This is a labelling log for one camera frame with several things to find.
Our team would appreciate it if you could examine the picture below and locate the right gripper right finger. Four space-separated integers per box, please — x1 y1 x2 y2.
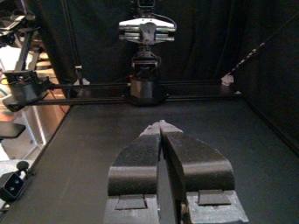
159 119 250 224

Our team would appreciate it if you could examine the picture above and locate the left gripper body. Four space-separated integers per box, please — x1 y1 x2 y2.
116 17 178 46

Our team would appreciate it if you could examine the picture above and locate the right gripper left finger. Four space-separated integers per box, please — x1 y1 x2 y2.
103 121 163 224

